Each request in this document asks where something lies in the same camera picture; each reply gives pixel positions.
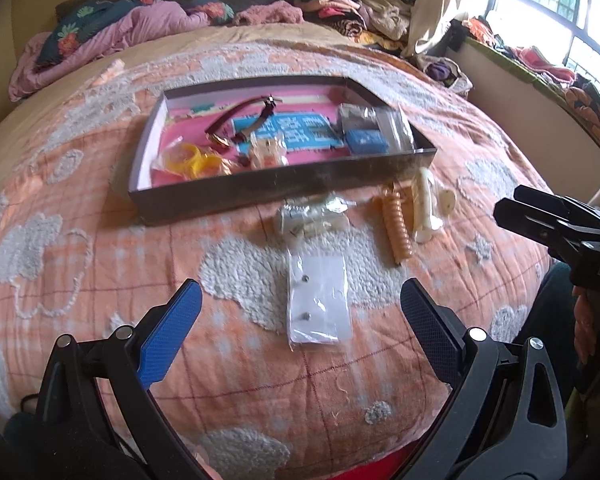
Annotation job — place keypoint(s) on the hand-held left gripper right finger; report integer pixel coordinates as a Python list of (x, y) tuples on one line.
[(432, 332)]

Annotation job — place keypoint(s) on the earring card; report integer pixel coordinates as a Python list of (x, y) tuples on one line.
[(325, 280)]

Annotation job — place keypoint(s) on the blue printed card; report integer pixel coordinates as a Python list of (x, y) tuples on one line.
[(300, 132)]

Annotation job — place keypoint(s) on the red cloth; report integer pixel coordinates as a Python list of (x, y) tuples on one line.
[(365, 470)]

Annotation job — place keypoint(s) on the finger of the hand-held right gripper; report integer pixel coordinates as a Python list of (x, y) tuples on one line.
[(525, 222), (540, 197)]

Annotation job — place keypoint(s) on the window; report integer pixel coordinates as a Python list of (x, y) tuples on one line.
[(545, 5)]

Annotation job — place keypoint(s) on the large dark floral pillow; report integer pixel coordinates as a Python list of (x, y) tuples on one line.
[(80, 25)]

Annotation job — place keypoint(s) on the cream wardrobe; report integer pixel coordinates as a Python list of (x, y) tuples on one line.
[(0, 60)]

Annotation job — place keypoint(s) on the clear bag of small trinkets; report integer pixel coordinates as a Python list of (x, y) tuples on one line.
[(305, 220)]

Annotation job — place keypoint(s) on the orange checked cloud blanket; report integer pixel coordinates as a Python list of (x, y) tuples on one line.
[(105, 285)]

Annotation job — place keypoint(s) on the person's right hand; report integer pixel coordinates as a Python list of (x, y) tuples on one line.
[(586, 325)]

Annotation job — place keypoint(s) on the orange spiral hair clip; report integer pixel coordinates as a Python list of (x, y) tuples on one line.
[(397, 230)]

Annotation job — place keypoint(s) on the fabric basket of clothes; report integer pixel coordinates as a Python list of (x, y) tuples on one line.
[(442, 70)]

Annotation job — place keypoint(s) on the cream claw hair clip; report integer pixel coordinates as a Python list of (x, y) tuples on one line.
[(425, 205)]

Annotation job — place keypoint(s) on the green cloth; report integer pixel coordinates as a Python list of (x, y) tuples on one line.
[(575, 405)]

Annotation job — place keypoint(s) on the person's right leg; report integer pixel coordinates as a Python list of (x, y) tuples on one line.
[(550, 310)]

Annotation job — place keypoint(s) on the small blue box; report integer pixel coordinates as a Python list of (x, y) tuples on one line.
[(367, 141)]

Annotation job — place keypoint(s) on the pink fuzzy cloth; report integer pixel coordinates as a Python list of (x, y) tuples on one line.
[(275, 12)]

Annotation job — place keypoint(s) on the clothes on window sill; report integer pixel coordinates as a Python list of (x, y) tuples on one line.
[(535, 57)]

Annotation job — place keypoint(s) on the dark shallow cardboard box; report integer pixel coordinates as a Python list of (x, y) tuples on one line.
[(260, 195)]

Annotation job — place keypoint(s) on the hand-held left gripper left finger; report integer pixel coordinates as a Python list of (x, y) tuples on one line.
[(167, 335)]

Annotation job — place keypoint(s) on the small dark floral pillow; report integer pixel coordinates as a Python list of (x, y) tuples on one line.
[(212, 10)]

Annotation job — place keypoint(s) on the pile of folded clothes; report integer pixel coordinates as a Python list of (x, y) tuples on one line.
[(380, 10)]

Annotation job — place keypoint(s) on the cream curtain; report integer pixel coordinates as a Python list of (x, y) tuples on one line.
[(445, 0)]

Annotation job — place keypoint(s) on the purple quilt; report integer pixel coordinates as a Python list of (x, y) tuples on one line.
[(145, 25)]

